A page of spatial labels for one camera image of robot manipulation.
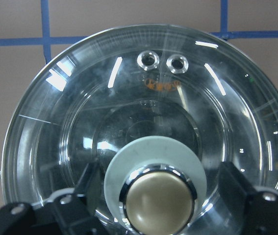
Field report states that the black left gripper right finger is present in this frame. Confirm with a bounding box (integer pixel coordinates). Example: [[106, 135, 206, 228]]
[[218, 162, 254, 235]]

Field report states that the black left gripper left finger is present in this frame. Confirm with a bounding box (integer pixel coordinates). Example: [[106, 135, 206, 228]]
[[75, 163, 104, 235]]

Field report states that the glass pot lid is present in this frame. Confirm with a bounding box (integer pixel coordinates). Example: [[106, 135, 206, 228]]
[[1, 24, 278, 235]]

